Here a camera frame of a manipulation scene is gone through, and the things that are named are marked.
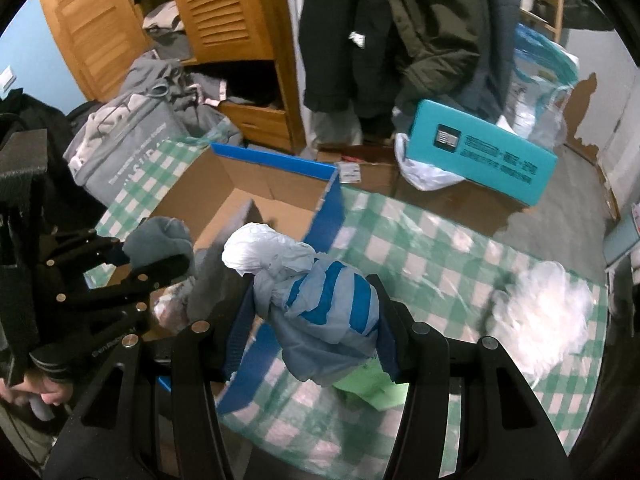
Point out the blue-edged cardboard box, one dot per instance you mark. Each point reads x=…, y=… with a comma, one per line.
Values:
x=231, y=193

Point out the white plastic bag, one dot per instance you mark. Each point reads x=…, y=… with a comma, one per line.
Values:
x=424, y=177

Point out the grey tote bag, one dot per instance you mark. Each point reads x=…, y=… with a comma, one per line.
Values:
x=117, y=139

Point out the olive green hanging jacket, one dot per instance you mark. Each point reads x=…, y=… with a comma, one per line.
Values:
x=446, y=51

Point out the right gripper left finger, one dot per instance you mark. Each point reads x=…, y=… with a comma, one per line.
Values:
x=207, y=352

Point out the blue clear plastic bag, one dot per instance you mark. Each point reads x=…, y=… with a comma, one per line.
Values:
x=543, y=78

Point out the blue striped white sock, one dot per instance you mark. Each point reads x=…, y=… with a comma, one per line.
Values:
x=324, y=312

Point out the pale printed garment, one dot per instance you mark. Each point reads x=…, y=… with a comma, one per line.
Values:
x=169, y=310

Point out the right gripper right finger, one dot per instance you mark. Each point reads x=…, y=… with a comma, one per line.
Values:
x=416, y=354

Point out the light green cloth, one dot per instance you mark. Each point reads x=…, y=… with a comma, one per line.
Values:
x=371, y=384

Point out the wooden louvered wardrobe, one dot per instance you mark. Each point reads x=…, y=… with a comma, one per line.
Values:
x=99, y=39

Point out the black hanging jacket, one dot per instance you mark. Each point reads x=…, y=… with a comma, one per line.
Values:
x=349, y=52

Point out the teal shoe box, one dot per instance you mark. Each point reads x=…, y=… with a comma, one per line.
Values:
x=480, y=151

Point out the white mesh bath pouf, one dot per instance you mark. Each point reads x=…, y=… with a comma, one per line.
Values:
x=541, y=318

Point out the person's hand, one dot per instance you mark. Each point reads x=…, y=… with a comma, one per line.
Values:
x=37, y=384

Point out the grey fabric piece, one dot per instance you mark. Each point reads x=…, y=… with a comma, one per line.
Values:
x=208, y=279

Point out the brown cardboard box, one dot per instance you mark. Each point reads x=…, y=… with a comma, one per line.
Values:
x=374, y=169

